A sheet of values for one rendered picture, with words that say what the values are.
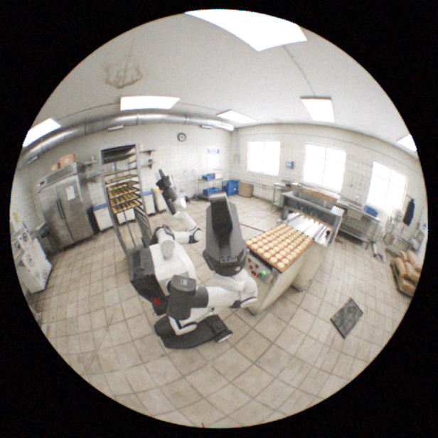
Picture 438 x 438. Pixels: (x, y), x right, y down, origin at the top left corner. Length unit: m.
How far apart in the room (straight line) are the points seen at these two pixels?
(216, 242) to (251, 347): 1.43
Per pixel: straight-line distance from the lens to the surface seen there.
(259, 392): 1.60
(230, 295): 0.55
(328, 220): 1.46
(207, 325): 1.40
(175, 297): 0.47
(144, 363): 1.69
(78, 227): 3.94
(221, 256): 0.18
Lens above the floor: 1.51
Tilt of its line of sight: 26 degrees down
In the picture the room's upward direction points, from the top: straight up
